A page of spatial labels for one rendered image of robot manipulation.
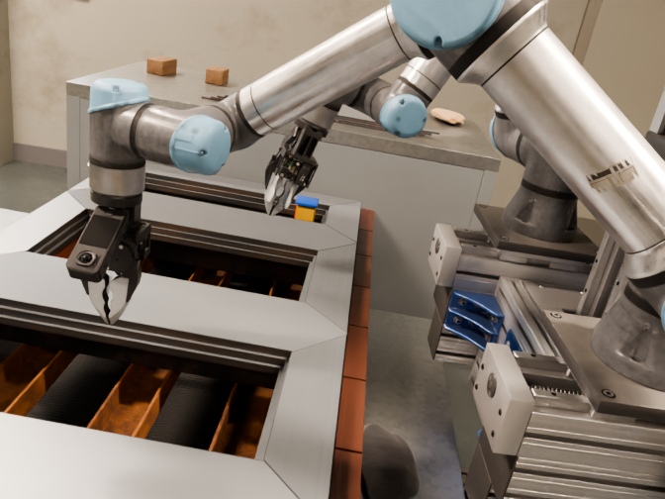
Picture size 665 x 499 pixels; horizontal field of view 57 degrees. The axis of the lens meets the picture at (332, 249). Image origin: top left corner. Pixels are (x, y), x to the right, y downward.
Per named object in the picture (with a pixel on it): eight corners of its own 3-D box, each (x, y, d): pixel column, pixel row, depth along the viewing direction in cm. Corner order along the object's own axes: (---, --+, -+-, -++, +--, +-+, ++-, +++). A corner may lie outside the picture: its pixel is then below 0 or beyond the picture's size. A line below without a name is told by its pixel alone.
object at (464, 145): (66, 95, 181) (65, 81, 180) (141, 71, 236) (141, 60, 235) (498, 172, 180) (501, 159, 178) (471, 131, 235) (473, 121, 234)
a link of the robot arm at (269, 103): (502, -72, 76) (210, 98, 98) (493, -87, 67) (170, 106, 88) (537, 16, 78) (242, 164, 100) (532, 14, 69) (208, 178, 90)
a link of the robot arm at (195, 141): (247, 113, 85) (179, 96, 87) (205, 124, 75) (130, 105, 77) (241, 167, 88) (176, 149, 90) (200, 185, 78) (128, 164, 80)
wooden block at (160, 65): (162, 75, 213) (162, 61, 211) (145, 72, 214) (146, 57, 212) (176, 72, 224) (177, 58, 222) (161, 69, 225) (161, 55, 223)
